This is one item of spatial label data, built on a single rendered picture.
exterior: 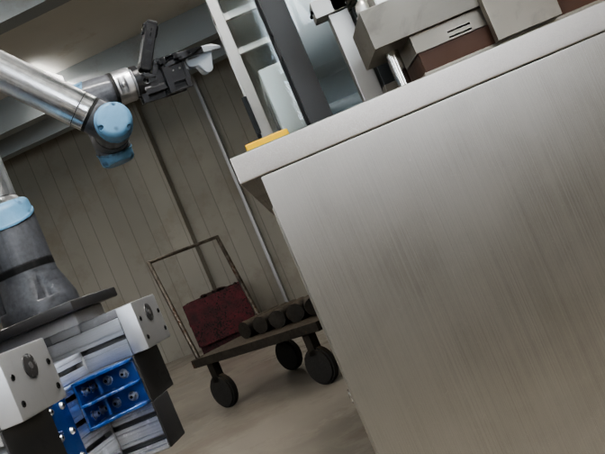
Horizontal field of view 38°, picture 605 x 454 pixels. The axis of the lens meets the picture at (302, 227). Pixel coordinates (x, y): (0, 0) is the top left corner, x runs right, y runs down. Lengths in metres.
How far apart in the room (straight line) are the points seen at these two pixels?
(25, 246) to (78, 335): 0.20
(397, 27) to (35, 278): 0.82
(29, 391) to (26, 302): 0.50
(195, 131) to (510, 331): 9.48
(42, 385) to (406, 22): 0.72
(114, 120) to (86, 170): 9.27
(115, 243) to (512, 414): 9.82
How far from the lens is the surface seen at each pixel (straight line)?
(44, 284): 1.70
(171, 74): 1.95
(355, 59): 1.58
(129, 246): 10.86
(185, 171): 10.62
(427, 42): 1.32
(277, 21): 1.85
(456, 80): 1.24
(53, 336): 1.68
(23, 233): 1.71
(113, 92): 1.93
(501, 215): 1.24
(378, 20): 1.31
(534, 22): 1.33
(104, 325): 1.64
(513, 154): 1.25
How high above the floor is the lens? 0.76
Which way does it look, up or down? 1 degrees up
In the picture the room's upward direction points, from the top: 23 degrees counter-clockwise
